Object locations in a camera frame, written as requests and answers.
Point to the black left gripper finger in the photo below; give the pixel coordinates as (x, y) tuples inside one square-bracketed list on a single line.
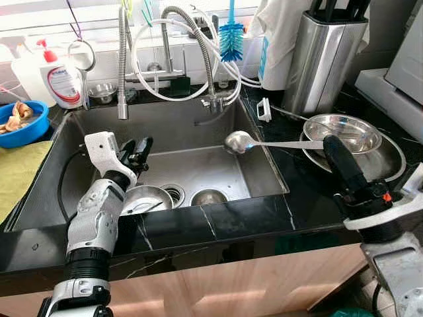
[(141, 145), (143, 157)]

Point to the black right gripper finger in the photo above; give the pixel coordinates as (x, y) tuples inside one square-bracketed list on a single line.
[(336, 168), (347, 162)]

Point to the wide steel bowl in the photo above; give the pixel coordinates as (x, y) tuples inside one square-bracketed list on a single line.
[(350, 129)]

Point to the large steel plate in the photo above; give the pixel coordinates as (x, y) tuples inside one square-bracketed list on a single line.
[(390, 162)]

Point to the steel spoon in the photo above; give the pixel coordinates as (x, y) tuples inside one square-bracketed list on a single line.
[(238, 141)]

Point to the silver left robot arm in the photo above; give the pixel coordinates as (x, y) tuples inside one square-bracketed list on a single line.
[(96, 218)]

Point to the small steel bowl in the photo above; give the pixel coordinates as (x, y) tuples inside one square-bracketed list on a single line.
[(152, 198)]

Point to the steel sink drain strainer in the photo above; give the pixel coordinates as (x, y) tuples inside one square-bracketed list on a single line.
[(175, 195)]

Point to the stainless steel sink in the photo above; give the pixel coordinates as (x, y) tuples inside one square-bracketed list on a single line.
[(198, 165)]

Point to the tiny steel dish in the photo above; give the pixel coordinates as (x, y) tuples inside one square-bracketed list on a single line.
[(102, 92)]

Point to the small steel cup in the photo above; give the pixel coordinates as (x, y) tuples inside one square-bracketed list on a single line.
[(208, 197)]

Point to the small white plastic clip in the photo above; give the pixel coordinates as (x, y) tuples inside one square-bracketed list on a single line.
[(264, 110)]

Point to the white soap bottle red pump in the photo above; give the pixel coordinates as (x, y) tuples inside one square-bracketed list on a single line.
[(63, 86)]

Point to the round hanging metal strainer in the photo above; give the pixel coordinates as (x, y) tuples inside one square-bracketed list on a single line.
[(94, 58)]

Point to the steel knife block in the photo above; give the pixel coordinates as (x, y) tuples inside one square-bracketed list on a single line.
[(324, 63)]

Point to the blue plastic bowl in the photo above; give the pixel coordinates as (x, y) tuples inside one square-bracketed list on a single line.
[(30, 135)]

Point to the white jug blue label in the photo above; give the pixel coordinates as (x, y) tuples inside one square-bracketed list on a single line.
[(276, 76)]

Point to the white appliance with lid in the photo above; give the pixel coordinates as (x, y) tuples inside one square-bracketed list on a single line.
[(403, 66)]

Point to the yellow green cloth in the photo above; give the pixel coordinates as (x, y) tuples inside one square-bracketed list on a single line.
[(20, 175)]

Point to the green plastic object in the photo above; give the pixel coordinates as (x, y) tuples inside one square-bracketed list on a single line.
[(350, 312)]

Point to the white spray bottle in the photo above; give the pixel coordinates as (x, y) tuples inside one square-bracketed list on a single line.
[(30, 79)]

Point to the blue bottle brush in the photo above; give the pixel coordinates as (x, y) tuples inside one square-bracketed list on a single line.
[(231, 41)]

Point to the white hanging towel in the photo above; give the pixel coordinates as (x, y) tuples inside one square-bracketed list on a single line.
[(284, 23)]

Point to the wooden cabinet front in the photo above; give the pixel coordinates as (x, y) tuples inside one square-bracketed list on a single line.
[(231, 287)]

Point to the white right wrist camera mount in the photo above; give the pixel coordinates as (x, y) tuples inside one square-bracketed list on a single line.
[(377, 221)]

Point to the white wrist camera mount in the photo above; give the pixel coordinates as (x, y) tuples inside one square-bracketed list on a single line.
[(102, 148), (377, 221)]

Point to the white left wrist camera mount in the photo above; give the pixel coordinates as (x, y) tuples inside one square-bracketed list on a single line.
[(102, 148)]

